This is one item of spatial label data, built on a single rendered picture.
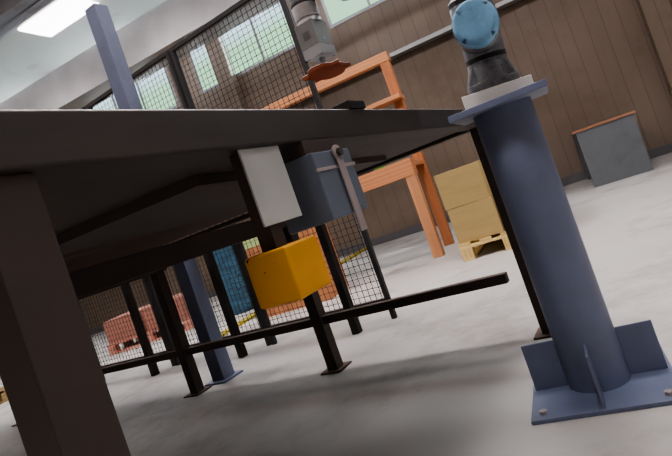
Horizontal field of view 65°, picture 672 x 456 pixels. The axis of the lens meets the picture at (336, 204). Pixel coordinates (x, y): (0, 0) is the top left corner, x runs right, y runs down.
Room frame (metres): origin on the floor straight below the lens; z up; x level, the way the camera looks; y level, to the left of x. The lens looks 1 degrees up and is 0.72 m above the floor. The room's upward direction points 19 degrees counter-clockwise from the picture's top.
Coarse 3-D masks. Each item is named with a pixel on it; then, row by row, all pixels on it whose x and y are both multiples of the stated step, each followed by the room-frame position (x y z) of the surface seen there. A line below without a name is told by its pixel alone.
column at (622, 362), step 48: (528, 96) 1.49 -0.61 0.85; (528, 144) 1.47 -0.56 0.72; (528, 192) 1.48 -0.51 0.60; (528, 240) 1.51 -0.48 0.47; (576, 240) 1.48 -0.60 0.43; (576, 288) 1.47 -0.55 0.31; (576, 336) 1.48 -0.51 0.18; (624, 336) 1.51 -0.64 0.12; (576, 384) 1.52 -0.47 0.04; (624, 384) 1.47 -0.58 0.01
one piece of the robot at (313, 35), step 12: (300, 24) 1.53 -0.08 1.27; (312, 24) 1.51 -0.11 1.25; (324, 24) 1.57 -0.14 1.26; (300, 36) 1.53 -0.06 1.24; (312, 36) 1.51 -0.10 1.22; (324, 36) 1.54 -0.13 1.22; (312, 48) 1.52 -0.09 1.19; (324, 48) 1.52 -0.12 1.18; (312, 60) 1.55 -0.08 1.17; (324, 60) 1.55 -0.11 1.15
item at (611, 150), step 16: (592, 128) 6.14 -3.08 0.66; (608, 128) 6.08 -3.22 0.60; (624, 128) 6.02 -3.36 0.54; (576, 144) 7.33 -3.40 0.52; (592, 144) 6.16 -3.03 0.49; (608, 144) 6.10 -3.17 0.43; (624, 144) 6.04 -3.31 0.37; (640, 144) 5.98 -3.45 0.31; (592, 160) 6.18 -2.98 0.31; (608, 160) 6.12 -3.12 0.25; (624, 160) 6.06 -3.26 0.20; (640, 160) 6.00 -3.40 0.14; (592, 176) 6.20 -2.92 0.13; (608, 176) 6.14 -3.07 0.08; (624, 176) 6.08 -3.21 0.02
